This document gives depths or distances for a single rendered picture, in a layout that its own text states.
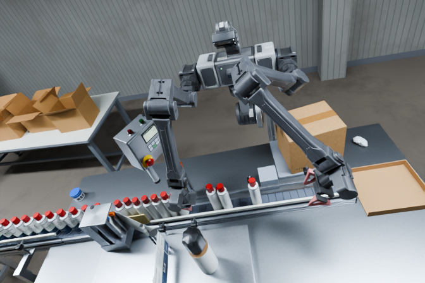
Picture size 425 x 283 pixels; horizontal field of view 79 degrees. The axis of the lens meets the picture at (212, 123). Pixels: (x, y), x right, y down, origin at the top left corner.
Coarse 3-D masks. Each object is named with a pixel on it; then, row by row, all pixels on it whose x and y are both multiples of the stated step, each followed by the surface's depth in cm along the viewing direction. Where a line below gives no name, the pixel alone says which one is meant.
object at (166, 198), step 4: (164, 192) 131; (164, 196) 130; (168, 196) 133; (164, 200) 132; (168, 200) 132; (164, 204) 133; (168, 204) 133; (172, 212) 138; (176, 212) 139; (172, 216) 141; (176, 216) 141
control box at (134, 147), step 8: (136, 120) 116; (144, 120) 114; (128, 128) 113; (136, 128) 111; (144, 128) 111; (120, 136) 110; (128, 136) 108; (136, 136) 108; (120, 144) 110; (128, 144) 106; (136, 144) 109; (144, 144) 113; (160, 144) 121; (128, 152) 112; (136, 152) 110; (144, 152) 114; (152, 152) 118; (160, 152) 122; (136, 160) 113; (144, 160) 115; (144, 168) 116
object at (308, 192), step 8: (288, 192) 137; (296, 192) 136; (304, 192) 134; (312, 192) 133; (232, 200) 141; (240, 200) 140; (248, 200) 139; (264, 200) 137; (272, 200) 135; (280, 200) 134; (192, 208) 144; (200, 208) 142; (208, 208) 141; (256, 208) 134; (264, 208) 133; (208, 216) 138; (144, 224) 144; (152, 224) 143; (72, 232) 152; (80, 232) 151
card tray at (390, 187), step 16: (400, 160) 135; (368, 176) 137; (384, 176) 135; (400, 176) 133; (416, 176) 128; (368, 192) 131; (384, 192) 129; (400, 192) 127; (416, 192) 125; (368, 208) 125; (384, 208) 123; (400, 208) 118; (416, 208) 118
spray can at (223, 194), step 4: (220, 184) 126; (220, 188) 125; (224, 188) 127; (220, 192) 127; (224, 192) 127; (220, 196) 128; (224, 196) 128; (228, 196) 131; (220, 200) 132; (224, 200) 130; (228, 200) 131; (224, 204) 132; (228, 204) 133; (224, 208) 136; (228, 208) 135
